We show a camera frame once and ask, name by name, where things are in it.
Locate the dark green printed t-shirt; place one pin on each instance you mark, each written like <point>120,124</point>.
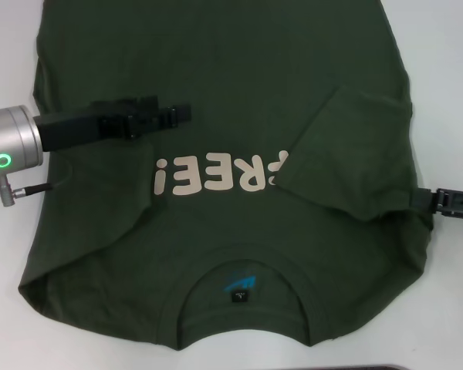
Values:
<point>231,58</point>

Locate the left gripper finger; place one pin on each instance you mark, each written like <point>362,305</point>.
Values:
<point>166,117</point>
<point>146,103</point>

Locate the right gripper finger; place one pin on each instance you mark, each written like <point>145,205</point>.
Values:
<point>459,214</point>
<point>447,196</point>

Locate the dark grey robot base edge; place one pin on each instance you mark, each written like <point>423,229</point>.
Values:
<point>370,367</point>

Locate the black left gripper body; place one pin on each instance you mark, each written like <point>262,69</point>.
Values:
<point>81,125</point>

